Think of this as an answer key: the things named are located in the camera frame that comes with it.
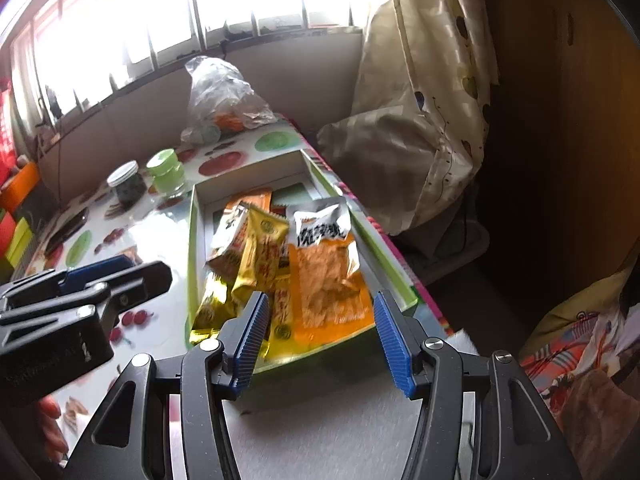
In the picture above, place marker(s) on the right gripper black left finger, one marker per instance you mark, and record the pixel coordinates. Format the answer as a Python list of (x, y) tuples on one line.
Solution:
[(128, 435)]

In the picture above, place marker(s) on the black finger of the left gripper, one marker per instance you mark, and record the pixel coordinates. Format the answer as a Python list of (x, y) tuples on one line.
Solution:
[(52, 283), (115, 294)]

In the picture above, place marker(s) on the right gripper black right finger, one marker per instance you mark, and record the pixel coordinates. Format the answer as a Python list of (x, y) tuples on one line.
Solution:
[(514, 437)]

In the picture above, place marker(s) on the long gold snack bar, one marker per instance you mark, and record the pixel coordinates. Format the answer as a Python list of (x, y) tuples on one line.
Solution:
[(214, 309)]

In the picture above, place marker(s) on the yellow peanut candy packet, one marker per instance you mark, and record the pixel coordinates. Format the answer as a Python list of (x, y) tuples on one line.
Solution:
[(264, 238)]

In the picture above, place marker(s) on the orange chip bag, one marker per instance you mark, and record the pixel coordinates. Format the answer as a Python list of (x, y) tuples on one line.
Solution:
[(329, 296)]

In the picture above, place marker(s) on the orange biscuit packet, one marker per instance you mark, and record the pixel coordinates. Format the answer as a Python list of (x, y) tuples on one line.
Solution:
[(229, 238)]

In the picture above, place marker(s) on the person's left hand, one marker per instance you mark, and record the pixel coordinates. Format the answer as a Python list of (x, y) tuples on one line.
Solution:
[(49, 412)]

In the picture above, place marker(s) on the yellow green box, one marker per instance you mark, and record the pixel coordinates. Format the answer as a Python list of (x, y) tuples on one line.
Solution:
[(22, 237)]

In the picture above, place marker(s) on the black phone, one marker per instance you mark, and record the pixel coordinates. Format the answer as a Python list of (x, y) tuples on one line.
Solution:
[(66, 231)]

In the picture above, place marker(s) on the red textured box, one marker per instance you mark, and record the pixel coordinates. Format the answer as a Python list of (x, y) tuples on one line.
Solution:
[(7, 228)]

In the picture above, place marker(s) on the orange storage box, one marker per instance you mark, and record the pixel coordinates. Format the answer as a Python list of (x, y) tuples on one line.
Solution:
[(14, 192)]

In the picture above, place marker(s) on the dark jar white lid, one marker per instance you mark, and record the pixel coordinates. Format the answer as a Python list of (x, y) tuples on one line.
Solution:
[(127, 183)]

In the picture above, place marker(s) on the green cream jar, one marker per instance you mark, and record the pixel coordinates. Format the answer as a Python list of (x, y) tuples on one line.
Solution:
[(167, 172)]

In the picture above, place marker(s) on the colourful patterned blanket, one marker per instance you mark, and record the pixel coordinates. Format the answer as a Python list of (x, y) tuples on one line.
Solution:
[(583, 358)]

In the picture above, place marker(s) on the green white cardboard box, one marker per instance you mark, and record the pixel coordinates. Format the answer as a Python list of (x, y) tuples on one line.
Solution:
[(294, 178)]

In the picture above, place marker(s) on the red hanging banner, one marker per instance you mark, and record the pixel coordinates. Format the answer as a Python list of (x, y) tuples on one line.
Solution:
[(8, 156)]

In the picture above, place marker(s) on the clear plastic bag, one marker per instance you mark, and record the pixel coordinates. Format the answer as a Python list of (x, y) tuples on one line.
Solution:
[(221, 102)]

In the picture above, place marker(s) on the window with bars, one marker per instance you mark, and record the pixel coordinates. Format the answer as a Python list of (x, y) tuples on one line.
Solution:
[(67, 56)]

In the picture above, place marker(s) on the beige patterned curtain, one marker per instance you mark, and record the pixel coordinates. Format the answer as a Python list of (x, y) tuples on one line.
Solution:
[(414, 138)]

